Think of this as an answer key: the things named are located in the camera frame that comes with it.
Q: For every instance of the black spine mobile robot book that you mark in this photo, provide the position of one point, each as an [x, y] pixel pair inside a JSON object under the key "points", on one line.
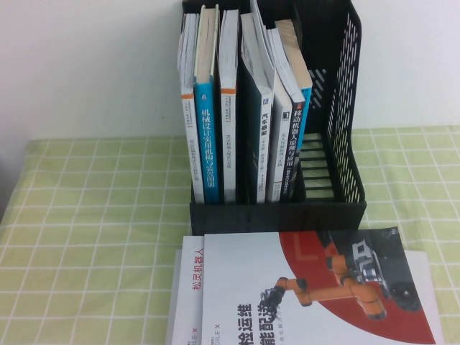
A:
{"points": [[295, 143]]}

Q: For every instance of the blue spine mechanical design book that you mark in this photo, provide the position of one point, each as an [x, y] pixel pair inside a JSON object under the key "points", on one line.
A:
{"points": [[208, 143]]}

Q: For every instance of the thin white book orange band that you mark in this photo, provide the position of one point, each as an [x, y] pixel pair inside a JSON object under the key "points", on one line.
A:
{"points": [[189, 143]]}

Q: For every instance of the brochure with orange robot arm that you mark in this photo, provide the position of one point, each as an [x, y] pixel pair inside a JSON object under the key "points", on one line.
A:
{"points": [[251, 273]]}

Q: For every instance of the blue and grey brand book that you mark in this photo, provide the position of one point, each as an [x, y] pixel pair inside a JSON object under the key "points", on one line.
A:
{"points": [[293, 61]]}

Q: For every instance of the green checked tablecloth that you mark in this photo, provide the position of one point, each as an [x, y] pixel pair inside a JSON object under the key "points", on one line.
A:
{"points": [[90, 233]]}

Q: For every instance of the thick white book orange band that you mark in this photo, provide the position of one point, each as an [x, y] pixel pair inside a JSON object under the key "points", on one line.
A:
{"points": [[228, 143]]}

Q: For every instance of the black plastic book holder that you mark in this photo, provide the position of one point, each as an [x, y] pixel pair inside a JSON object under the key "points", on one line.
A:
{"points": [[334, 212]]}

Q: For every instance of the white brochure red title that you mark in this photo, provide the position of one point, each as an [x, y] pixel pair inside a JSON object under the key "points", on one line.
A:
{"points": [[190, 280]]}

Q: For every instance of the dark teal book white spine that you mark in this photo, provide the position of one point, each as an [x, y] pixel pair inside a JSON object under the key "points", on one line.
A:
{"points": [[265, 151]]}

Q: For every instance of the white spine book black square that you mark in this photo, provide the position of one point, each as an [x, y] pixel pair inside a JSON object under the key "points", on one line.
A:
{"points": [[282, 151]]}

